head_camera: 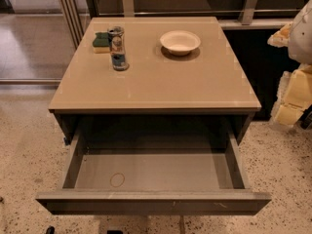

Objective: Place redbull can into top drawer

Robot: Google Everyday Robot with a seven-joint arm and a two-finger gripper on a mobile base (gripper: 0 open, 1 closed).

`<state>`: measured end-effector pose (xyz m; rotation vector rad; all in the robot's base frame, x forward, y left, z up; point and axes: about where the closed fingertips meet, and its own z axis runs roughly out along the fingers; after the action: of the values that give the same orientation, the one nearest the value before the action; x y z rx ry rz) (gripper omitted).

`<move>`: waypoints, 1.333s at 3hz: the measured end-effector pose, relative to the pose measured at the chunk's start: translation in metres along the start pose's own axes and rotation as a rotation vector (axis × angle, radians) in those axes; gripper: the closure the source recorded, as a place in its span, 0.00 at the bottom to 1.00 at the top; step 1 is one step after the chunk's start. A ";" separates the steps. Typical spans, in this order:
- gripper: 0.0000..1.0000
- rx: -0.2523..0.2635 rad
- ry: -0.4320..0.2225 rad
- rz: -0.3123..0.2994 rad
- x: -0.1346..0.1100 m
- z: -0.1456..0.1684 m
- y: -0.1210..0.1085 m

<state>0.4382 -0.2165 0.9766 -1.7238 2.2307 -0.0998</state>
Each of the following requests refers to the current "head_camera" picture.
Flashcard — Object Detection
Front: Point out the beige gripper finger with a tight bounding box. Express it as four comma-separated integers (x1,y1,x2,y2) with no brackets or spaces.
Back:
267,23,292,48
270,64,312,127

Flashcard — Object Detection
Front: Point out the redbull can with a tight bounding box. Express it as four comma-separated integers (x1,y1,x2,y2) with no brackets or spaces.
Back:
107,26,129,71

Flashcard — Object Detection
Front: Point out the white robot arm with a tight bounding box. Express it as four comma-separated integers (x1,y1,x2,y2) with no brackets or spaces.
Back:
267,0,312,128

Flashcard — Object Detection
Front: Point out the tan cabinet with glass top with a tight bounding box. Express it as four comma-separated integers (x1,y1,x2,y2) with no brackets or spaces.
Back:
49,17,261,137

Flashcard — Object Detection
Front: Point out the open grey top drawer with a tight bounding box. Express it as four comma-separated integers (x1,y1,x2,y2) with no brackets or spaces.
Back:
36,118,271,215

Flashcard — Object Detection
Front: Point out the white paper bowl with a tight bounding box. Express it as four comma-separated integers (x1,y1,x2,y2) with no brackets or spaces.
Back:
160,30,201,56

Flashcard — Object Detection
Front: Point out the green yellow sponge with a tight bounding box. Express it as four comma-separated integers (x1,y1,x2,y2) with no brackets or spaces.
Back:
93,32,110,54

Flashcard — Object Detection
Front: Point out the metal window railing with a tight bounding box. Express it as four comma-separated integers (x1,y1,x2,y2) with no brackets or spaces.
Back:
59,0,308,45

